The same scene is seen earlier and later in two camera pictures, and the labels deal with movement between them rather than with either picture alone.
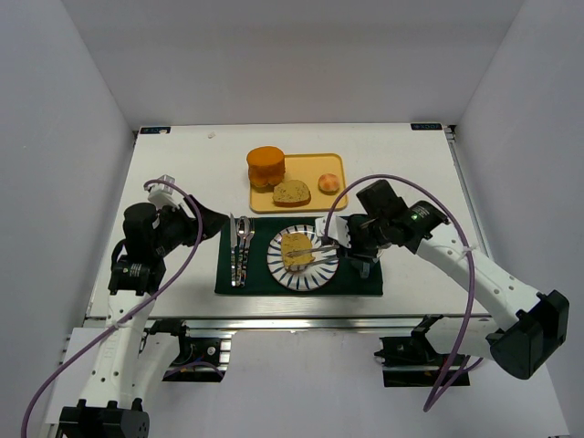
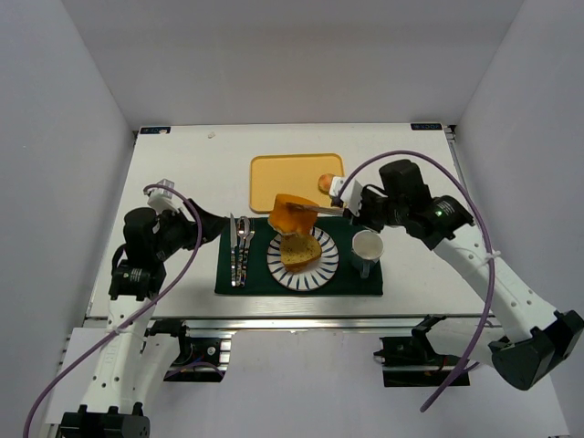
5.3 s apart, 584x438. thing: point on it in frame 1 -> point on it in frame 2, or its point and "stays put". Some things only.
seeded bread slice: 293,242 stays put
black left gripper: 192,224 stays put
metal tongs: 322,248 -> 320,210
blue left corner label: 154,130 stays put
